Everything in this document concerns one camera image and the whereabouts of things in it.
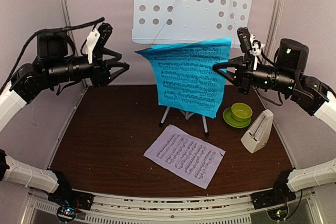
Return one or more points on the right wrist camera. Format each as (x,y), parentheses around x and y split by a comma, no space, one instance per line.
(250,46)

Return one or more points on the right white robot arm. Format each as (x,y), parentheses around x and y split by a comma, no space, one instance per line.
(285,75)

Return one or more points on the front aluminium rail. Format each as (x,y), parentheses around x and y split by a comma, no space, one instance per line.
(229,208)

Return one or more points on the white perforated music stand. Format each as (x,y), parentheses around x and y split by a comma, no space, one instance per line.
(160,22)

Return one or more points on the white metronome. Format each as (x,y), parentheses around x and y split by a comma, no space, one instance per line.
(257,135)

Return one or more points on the blue sheet music page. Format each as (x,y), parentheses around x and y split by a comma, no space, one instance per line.
(184,74)

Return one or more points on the green bowl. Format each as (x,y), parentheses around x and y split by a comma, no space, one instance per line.
(241,112)

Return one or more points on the aluminium frame post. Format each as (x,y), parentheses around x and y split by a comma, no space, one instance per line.
(274,23)
(66,16)

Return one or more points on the green saucer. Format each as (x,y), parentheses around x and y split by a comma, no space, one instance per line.
(228,118)

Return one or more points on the lilac sheet music page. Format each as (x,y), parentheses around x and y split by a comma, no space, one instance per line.
(186,156)

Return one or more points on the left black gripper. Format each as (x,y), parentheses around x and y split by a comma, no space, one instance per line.
(100,74)

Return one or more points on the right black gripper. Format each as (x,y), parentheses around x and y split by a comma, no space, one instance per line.
(235,77)

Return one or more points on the right aluminium frame post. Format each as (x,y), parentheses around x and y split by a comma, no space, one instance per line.
(274,23)

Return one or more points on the left aluminium frame post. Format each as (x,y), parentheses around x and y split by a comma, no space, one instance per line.
(66,16)

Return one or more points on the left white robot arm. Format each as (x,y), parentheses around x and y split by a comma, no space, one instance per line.
(55,59)

